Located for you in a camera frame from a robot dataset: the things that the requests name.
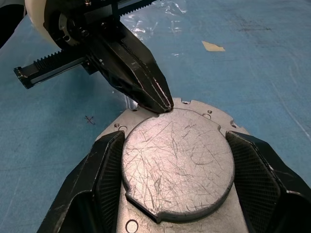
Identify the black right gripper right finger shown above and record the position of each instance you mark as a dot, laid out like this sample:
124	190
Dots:
272	189

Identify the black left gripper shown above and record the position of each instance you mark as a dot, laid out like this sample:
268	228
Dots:
73	26

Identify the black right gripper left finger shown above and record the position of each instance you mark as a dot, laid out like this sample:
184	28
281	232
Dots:
80	189

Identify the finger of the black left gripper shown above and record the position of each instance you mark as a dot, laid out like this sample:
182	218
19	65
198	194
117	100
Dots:
145	55

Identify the silver round motor cover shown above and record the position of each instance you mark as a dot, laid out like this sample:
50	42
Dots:
177	165

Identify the beige tape piece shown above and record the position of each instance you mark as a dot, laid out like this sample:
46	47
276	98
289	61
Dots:
212	46

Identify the blue plastic-covered table sheet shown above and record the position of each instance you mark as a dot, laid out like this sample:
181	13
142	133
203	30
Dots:
243	85

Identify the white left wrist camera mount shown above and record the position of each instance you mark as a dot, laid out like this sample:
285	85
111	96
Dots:
36	19

